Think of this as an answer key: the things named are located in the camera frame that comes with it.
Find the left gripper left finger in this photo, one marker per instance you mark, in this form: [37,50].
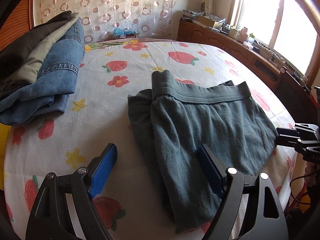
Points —
[86,183]

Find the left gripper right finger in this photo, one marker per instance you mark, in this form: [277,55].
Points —
[228,184]

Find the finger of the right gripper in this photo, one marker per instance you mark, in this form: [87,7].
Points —
[306,135]

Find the grey-blue shorts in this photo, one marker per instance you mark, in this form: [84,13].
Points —
[172,119]

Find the white floral bed sheet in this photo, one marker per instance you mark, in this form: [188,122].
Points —
[96,115]

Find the yellow cloth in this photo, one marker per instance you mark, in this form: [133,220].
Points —
[4,133]

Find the folded blue jeans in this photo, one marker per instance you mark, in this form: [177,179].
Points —
[56,80]

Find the pink figurine on cabinet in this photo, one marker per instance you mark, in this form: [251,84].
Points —
[243,35]

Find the pink floral blanket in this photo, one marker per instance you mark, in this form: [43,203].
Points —
[124,41]

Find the folded dark grey garment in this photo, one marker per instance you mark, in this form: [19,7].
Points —
[22,59]

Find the blue item on headboard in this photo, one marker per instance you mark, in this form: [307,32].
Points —
[123,33]

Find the cardboard box on cabinet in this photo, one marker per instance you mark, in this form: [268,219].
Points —
[208,22]

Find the long wooden cabinet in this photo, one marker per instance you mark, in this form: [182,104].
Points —
[190,32]

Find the wooden louvered wardrobe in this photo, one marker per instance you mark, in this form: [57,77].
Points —
[20,21]

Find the circle-patterned sheer curtain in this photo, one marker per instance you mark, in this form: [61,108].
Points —
[147,18]

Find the window with wooden frame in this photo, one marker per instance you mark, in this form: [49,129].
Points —
[282,27]

